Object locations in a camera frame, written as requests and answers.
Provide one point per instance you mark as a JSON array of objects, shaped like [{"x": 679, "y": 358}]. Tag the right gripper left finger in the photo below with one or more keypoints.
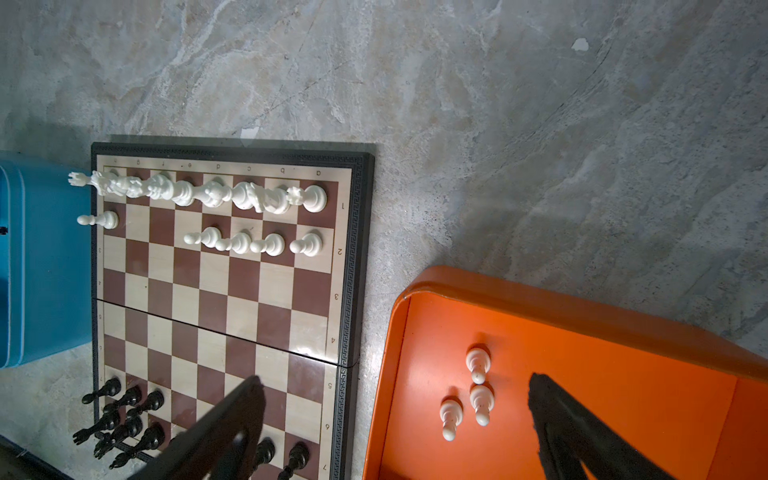
[{"x": 221, "y": 445}]

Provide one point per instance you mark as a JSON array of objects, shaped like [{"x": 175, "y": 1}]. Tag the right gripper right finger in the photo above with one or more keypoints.
[{"x": 573, "y": 442}]

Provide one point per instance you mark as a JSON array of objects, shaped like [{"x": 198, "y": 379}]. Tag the white pawn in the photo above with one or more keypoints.
[
  {"x": 209, "y": 237},
  {"x": 478, "y": 362},
  {"x": 483, "y": 401},
  {"x": 451, "y": 415}
]

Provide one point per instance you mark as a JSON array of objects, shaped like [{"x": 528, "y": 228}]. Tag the folding chess board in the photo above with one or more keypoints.
[{"x": 281, "y": 296}]

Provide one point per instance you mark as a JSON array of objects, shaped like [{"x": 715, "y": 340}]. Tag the orange plastic tray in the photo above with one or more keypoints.
[{"x": 690, "y": 401}]

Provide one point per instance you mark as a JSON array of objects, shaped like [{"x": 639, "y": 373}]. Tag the blue plastic tray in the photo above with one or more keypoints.
[{"x": 46, "y": 299}]

